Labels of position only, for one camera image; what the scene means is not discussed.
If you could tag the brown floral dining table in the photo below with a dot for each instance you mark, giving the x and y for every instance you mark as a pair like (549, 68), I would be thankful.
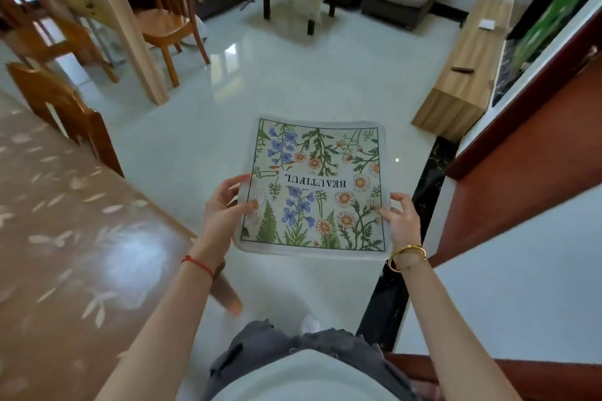
(70, 250)

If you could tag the person's left hand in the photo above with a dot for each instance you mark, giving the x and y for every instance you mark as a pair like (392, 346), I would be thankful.
(216, 226)

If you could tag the grey shorts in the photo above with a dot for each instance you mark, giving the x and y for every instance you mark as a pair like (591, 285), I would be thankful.
(263, 344)

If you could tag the gold bangle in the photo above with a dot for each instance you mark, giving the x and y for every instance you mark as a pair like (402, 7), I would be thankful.
(405, 250)

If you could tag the light wooden media bench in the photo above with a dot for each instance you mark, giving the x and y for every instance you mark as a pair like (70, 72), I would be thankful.
(468, 67)

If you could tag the person's right forearm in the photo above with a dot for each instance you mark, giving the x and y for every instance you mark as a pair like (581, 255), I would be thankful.
(451, 335)

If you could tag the dark remote control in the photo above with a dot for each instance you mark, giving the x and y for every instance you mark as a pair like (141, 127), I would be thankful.
(463, 69)

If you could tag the person's right hand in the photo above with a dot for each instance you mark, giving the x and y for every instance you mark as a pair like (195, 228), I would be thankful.
(407, 229)

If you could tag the white shirt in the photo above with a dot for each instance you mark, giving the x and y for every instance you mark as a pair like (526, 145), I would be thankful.
(305, 379)

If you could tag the person's right thumb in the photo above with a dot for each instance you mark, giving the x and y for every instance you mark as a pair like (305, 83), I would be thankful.
(388, 215)

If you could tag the red-brown wooden door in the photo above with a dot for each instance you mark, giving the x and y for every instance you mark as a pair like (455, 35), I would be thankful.
(531, 165)

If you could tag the dark wooden dining chair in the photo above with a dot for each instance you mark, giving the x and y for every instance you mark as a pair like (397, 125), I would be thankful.
(66, 109)

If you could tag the flat screen television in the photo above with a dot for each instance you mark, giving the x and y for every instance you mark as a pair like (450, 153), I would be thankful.
(550, 5)

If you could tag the white shoe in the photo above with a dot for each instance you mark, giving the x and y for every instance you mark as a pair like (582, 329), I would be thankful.
(310, 324)

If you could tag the floral print cushion cover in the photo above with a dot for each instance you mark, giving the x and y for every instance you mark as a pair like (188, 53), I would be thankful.
(320, 179)

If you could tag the light wooden partition screen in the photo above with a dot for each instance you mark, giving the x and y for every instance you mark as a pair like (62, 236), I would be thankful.
(117, 5)

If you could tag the red-brown wooden furniture edge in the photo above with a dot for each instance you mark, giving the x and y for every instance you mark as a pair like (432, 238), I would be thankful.
(508, 375)

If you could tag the small white box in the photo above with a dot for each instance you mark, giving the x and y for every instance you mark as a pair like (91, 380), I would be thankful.
(487, 24)

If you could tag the person's left forearm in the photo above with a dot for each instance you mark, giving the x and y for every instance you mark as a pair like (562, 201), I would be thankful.
(160, 335)

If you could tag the person's left thumb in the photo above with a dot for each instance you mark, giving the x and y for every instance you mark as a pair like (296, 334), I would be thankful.
(247, 209)

